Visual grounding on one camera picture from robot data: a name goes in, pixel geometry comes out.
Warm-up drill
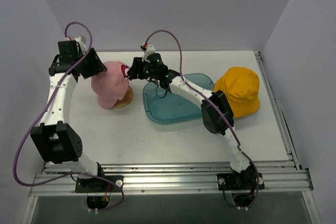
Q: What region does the magenta baseball cap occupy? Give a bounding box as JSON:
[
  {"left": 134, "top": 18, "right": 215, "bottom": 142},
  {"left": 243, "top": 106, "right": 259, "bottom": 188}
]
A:
[{"left": 121, "top": 64, "right": 130, "bottom": 78}]

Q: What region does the pink baseball cap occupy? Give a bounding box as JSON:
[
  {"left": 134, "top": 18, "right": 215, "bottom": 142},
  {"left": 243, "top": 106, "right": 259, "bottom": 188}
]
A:
[{"left": 91, "top": 61, "right": 130, "bottom": 110}]

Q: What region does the yellow bucket hat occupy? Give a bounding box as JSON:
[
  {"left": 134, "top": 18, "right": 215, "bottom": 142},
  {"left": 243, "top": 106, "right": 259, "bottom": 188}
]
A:
[{"left": 214, "top": 67, "right": 260, "bottom": 118}]

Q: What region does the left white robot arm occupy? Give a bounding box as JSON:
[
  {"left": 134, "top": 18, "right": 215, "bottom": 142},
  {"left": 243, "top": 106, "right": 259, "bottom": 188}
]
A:
[{"left": 30, "top": 36, "right": 107, "bottom": 192}]

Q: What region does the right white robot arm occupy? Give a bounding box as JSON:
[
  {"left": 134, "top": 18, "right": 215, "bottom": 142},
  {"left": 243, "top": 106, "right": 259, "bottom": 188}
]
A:
[{"left": 127, "top": 52, "right": 259, "bottom": 189}]

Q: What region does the wooden head hat stand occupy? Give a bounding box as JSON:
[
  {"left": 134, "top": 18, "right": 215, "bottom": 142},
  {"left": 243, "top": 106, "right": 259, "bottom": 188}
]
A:
[{"left": 113, "top": 87, "right": 133, "bottom": 109}]

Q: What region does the teal plastic tray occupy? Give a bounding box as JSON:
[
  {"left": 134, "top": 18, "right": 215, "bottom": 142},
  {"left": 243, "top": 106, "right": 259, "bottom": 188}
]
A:
[{"left": 143, "top": 83, "right": 202, "bottom": 124}]

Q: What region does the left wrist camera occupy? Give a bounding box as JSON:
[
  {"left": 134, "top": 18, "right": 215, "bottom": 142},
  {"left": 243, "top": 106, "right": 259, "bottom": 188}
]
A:
[{"left": 64, "top": 35, "right": 87, "bottom": 53}]

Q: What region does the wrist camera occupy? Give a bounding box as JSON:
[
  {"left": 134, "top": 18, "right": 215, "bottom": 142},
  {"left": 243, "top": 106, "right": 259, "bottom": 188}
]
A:
[
  {"left": 64, "top": 35, "right": 87, "bottom": 53},
  {"left": 141, "top": 42, "right": 156, "bottom": 61}
]

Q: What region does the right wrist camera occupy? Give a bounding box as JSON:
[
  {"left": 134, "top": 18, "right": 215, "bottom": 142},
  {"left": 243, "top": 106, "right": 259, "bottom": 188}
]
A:
[{"left": 141, "top": 42, "right": 156, "bottom": 61}]

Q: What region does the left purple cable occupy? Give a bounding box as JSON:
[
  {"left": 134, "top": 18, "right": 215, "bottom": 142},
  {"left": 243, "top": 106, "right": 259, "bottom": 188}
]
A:
[{"left": 13, "top": 22, "right": 125, "bottom": 211}]

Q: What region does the purple cable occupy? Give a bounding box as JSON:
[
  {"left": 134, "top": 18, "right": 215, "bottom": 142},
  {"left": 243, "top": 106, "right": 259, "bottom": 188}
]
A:
[
  {"left": 145, "top": 29, "right": 260, "bottom": 208},
  {"left": 13, "top": 22, "right": 125, "bottom": 211}
]

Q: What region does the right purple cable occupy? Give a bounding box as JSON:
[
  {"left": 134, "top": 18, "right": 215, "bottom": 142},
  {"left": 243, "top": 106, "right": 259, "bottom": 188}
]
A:
[{"left": 145, "top": 29, "right": 260, "bottom": 208}]

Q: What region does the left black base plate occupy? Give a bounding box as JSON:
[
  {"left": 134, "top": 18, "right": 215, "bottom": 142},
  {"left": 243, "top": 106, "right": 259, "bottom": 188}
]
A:
[{"left": 75, "top": 175, "right": 123, "bottom": 193}]

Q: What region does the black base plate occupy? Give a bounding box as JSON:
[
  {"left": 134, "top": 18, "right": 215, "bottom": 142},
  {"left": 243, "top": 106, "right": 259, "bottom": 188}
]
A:
[
  {"left": 75, "top": 175, "right": 123, "bottom": 193},
  {"left": 216, "top": 173, "right": 237, "bottom": 190}
]

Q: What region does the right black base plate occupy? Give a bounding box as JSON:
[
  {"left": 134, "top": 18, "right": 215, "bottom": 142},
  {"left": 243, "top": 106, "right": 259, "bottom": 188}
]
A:
[{"left": 216, "top": 173, "right": 237, "bottom": 190}]

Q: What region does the aluminium mounting rail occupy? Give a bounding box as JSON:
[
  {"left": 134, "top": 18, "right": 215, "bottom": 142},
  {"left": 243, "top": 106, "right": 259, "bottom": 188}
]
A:
[{"left": 28, "top": 161, "right": 314, "bottom": 197}]

